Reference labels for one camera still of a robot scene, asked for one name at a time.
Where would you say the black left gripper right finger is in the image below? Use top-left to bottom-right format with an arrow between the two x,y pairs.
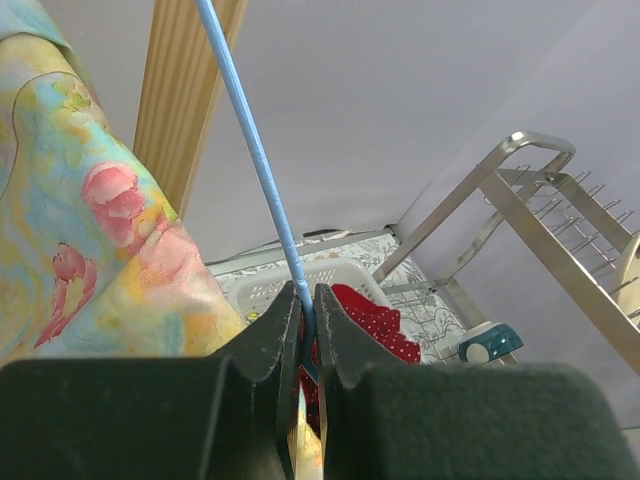
314,285 -> 633,479

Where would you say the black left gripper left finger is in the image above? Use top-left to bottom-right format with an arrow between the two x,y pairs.
1,284 -> 302,479

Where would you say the red polka dot garment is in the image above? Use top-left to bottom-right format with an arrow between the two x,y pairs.
301,284 -> 421,437

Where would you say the pastel floral garment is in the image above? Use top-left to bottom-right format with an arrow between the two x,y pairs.
1,1 -> 324,479

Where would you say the blue wire hanger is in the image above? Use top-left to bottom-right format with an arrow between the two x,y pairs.
196,0 -> 319,381

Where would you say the floral table mat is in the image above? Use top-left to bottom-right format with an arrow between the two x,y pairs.
208,229 -> 465,364

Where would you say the white plastic basket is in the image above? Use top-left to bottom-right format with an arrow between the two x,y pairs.
227,257 -> 391,321

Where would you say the teal white ceramic object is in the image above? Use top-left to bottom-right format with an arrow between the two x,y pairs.
457,321 -> 524,365

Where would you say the metal dish rack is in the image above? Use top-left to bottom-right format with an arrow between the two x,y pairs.
374,131 -> 639,371

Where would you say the cream plate upper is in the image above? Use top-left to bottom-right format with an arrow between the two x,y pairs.
609,234 -> 640,327

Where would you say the wooden clothes rack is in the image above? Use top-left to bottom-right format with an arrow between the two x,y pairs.
133,0 -> 224,215

